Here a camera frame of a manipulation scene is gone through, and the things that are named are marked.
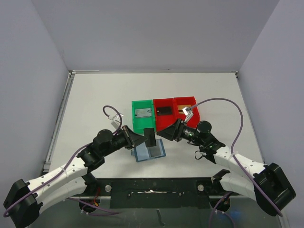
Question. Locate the silver VIP card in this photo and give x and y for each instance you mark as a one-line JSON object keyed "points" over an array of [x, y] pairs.
{"points": [[143, 113]]}

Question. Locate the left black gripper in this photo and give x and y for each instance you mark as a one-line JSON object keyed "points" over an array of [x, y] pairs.
{"points": [[128, 137]]}

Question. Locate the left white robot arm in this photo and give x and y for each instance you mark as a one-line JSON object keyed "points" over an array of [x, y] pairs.
{"points": [[26, 200]]}

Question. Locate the dark grey card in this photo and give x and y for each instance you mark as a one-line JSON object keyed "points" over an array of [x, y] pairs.
{"points": [[155, 152]]}

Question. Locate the green plastic bin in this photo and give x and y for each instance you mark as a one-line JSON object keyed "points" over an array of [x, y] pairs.
{"points": [[140, 123]]}

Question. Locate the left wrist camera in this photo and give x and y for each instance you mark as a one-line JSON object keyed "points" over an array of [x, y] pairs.
{"points": [[115, 120]]}

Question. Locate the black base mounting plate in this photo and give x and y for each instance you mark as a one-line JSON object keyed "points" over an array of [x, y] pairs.
{"points": [[155, 193]]}

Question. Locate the blue leather card holder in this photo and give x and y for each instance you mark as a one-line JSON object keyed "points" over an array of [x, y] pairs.
{"points": [[143, 153]]}

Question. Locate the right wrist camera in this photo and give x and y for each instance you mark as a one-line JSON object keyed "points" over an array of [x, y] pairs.
{"points": [[188, 114]]}

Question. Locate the gold card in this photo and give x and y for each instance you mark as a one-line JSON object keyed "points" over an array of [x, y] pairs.
{"points": [[181, 107]]}

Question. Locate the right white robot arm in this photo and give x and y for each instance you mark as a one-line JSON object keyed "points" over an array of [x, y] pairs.
{"points": [[265, 184]]}

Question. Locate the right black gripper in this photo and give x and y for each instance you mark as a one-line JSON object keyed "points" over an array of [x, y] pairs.
{"points": [[178, 129]]}

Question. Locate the black card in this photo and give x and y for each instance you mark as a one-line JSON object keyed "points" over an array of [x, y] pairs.
{"points": [[149, 133], [164, 110]]}

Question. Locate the red plastic bin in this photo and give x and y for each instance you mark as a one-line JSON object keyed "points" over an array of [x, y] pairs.
{"points": [[163, 121], [192, 101]]}

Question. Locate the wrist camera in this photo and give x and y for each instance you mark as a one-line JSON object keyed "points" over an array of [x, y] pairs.
{"points": [[115, 120], [188, 114]]}

